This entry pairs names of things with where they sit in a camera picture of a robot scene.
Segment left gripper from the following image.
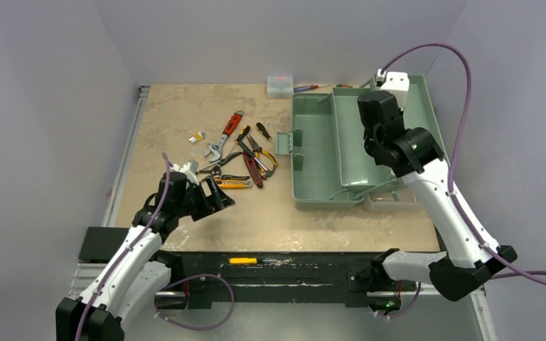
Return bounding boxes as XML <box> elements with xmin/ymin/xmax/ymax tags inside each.
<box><xmin>174</xmin><ymin>175</ymin><xmax>232</xmax><ymax>221</ymax></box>

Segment yellow black utility knife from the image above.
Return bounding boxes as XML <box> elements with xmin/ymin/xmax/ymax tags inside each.
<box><xmin>215</xmin><ymin>178</ymin><xmax>252</xmax><ymax>190</ymax></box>

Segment red black utility knife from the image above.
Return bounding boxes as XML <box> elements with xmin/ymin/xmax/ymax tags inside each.
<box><xmin>242</xmin><ymin>151</ymin><xmax>263</xmax><ymax>188</ymax></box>

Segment small black hammer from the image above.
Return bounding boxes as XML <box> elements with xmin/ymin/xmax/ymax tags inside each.
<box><xmin>237</xmin><ymin>141</ymin><xmax>278</xmax><ymax>180</ymax></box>

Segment green plastic tool box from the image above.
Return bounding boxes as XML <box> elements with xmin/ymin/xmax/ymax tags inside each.
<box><xmin>275</xmin><ymin>72</ymin><xmax>455</xmax><ymax>211</ymax></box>

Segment yellow needle nose pliers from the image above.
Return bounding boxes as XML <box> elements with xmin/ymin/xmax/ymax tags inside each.
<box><xmin>247</xmin><ymin>135</ymin><xmax>278</xmax><ymax>169</ymax></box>

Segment long black yellow screwdriver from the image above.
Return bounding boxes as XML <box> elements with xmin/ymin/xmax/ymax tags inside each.
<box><xmin>235</xmin><ymin>125</ymin><xmax>251</xmax><ymax>144</ymax></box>

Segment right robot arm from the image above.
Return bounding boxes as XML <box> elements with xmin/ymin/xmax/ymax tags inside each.
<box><xmin>357</xmin><ymin>90</ymin><xmax>518</xmax><ymax>301</ymax></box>

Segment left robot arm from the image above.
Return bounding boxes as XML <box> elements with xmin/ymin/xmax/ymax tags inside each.
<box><xmin>55</xmin><ymin>168</ymin><xmax>235</xmax><ymax>340</ymax></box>

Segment red adjustable wrench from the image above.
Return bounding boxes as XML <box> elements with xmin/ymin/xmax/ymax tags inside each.
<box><xmin>204</xmin><ymin>109</ymin><xmax>245</xmax><ymax>163</ymax></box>

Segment small yellow hex key set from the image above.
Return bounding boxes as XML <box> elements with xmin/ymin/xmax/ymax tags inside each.
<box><xmin>188</xmin><ymin>131</ymin><xmax>205</xmax><ymax>144</ymax></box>

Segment yellow precision screwdriver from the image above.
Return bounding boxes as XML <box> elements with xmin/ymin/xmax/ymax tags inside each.
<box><xmin>228</xmin><ymin>257</ymin><xmax>277</xmax><ymax>265</ymax></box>

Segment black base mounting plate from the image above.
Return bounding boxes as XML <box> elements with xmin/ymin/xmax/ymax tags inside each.
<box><xmin>153</xmin><ymin>251</ymin><xmax>416</xmax><ymax>309</ymax></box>

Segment stubby black yellow screwdriver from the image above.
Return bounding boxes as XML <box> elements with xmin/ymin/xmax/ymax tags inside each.
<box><xmin>256</xmin><ymin>122</ymin><xmax>272</xmax><ymax>141</ymax></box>

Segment left black corner block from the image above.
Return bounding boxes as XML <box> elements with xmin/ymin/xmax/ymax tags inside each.
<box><xmin>78</xmin><ymin>227</ymin><xmax>129</xmax><ymax>264</ymax></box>

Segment small clear parts box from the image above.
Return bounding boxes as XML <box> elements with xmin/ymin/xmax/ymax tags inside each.
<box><xmin>266</xmin><ymin>75</ymin><xmax>294</xmax><ymax>99</ymax></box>

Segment red blue small screwdriver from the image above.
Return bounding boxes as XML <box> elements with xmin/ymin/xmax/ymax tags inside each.
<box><xmin>293</xmin><ymin>83</ymin><xmax>331</xmax><ymax>93</ymax></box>

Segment black wire stripper pliers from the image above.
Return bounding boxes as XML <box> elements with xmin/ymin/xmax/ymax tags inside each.
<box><xmin>197</xmin><ymin>150</ymin><xmax>250</xmax><ymax>182</ymax></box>

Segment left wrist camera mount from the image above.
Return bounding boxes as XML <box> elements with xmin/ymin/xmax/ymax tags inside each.
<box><xmin>169</xmin><ymin>160</ymin><xmax>199</xmax><ymax>184</ymax></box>

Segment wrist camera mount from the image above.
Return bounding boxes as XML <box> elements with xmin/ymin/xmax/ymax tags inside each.
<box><xmin>375</xmin><ymin>69</ymin><xmax>410</xmax><ymax>110</ymax></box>
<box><xmin>169</xmin><ymin>160</ymin><xmax>199</xmax><ymax>184</ymax></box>

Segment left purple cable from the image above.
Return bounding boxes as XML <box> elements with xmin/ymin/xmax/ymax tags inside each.
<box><xmin>73</xmin><ymin>153</ymin><xmax>236</xmax><ymax>341</ymax></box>

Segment purple cable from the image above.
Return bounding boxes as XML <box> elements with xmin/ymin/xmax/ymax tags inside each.
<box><xmin>73</xmin><ymin>153</ymin><xmax>236</xmax><ymax>341</ymax></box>
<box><xmin>375</xmin><ymin>43</ymin><xmax>546</xmax><ymax>321</ymax></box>

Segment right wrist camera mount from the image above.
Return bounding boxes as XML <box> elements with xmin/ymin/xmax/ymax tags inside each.
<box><xmin>375</xmin><ymin>69</ymin><xmax>410</xmax><ymax>110</ymax></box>

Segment aluminium rail frame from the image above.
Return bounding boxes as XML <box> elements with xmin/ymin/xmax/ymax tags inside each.
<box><xmin>56</xmin><ymin>89</ymin><xmax>516</xmax><ymax>340</ymax></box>

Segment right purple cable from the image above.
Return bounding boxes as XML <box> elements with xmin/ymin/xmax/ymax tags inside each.
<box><xmin>375</xmin><ymin>43</ymin><xmax>546</xmax><ymax>321</ymax></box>

